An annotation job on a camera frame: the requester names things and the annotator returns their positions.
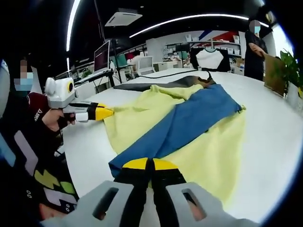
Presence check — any wall shelf with white boxes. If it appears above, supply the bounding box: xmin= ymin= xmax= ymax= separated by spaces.
xmin=164 ymin=35 xmax=242 ymax=58

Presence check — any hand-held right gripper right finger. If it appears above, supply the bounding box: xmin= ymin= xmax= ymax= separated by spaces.
xmin=151 ymin=158 xmax=259 ymax=227

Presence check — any person's right hand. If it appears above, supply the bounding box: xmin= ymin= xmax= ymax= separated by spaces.
xmin=39 ymin=203 xmax=73 ymax=221

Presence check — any black tripod stand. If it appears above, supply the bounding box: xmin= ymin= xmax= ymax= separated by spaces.
xmin=110 ymin=39 xmax=128 ymax=84

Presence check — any green leafy plant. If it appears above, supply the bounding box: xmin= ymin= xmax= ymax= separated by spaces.
xmin=279 ymin=48 xmax=303 ymax=91

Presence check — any yellow blue colour-block garment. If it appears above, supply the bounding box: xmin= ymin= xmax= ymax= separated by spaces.
xmin=103 ymin=75 xmax=247 ymax=210

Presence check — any teal hanging cloth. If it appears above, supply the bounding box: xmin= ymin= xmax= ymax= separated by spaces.
xmin=116 ymin=53 xmax=128 ymax=69

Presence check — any curved ceiling light strip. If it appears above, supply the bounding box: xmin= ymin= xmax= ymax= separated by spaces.
xmin=129 ymin=14 xmax=269 ymax=38

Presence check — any ceiling air conditioner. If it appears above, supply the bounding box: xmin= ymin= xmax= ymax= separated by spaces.
xmin=105 ymin=8 xmax=143 ymax=27

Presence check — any person's patterned black clothing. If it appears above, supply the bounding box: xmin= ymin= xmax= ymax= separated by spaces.
xmin=0 ymin=113 xmax=80 ymax=213

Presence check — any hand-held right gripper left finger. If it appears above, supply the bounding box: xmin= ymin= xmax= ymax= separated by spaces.
xmin=42 ymin=157 xmax=152 ymax=227

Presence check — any white round plant pot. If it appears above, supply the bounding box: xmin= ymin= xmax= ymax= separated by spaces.
xmin=286 ymin=82 xmax=303 ymax=107

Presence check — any white chest-worn device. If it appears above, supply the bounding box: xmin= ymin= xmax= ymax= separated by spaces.
xmin=0 ymin=60 xmax=11 ymax=119

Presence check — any open laptop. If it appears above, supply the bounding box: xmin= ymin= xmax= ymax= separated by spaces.
xmin=94 ymin=40 xmax=111 ymax=74

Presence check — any black power cable with plug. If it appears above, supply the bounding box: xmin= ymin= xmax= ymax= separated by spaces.
xmin=139 ymin=68 xmax=214 ymax=82

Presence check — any person's left hand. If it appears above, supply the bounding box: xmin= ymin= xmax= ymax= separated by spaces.
xmin=42 ymin=110 xmax=76 ymax=132

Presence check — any black white raglan shirt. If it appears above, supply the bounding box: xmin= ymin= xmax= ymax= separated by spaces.
xmin=190 ymin=47 xmax=232 ymax=73

